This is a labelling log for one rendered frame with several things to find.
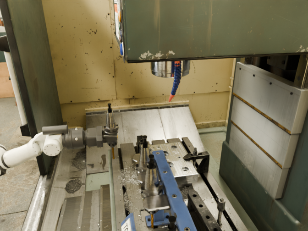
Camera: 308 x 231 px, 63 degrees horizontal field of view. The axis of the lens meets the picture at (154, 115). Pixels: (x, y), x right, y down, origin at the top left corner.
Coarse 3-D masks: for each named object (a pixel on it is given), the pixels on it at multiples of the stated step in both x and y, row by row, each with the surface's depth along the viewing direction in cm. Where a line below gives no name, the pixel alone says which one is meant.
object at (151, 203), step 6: (150, 198) 69; (156, 198) 69; (162, 198) 69; (144, 204) 67; (150, 204) 67; (156, 204) 67; (162, 204) 67; (168, 204) 67; (150, 210) 65; (156, 210) 66
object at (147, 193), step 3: (159, 183) 74; (141, 186) 72; (159, 186) 72; (162, 186) 72; (141, 189) 72; (144, 189) 72; (159, 189) 71; (162, 189) 72; (141, 192) 73; (144, 192) 70; (147, 192) 70; (150, 192) 70; (153, 192) 70; (156, 192) 70; (159, 192) 71; (162, 192) 73; (144, 195) 71; (147, 195) 70; (150, 195) 70; (153, 195) 70
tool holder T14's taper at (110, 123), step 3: (108, 114) 103; (111, 114) 103; (108, 117) 103; (111, 117) 103; (114, 117) 105; (108, 120) 104; (111, 120) 104; (114, 120) 105; (108, 123) 104; (111, 123) 104; (114, 123) 105; (108, 126) 104; (111, 126) 104; (114, 126) 105
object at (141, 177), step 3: (141, 174) 78; (144, 174) 78; (138, 177) 77; (141, 177) 77; (144, 177) 77; (159, 177) 77; (138, 180) 76; (141, 180) 76; (144, 180) 76; (159, 180) 76
